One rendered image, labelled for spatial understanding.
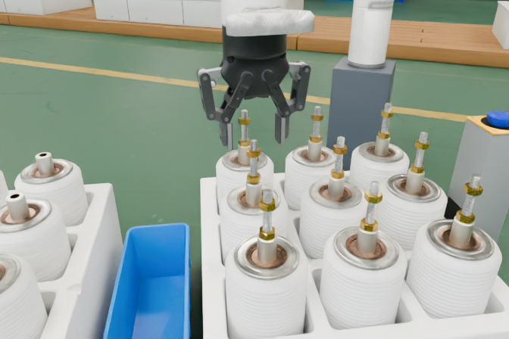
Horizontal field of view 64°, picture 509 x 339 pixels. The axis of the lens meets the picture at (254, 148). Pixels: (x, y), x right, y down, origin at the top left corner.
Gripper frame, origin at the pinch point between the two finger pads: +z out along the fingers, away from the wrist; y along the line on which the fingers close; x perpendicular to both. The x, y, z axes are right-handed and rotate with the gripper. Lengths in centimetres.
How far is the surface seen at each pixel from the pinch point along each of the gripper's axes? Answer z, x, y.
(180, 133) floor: 36, -82, 3
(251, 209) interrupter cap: 9.5, 2.8, 1.1
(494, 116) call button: 2.1, -1.0, -39.6
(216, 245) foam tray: 17.0, -0.1, 5.7
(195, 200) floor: 35, -40, 4
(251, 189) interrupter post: 7.5, 1.1, 0.7
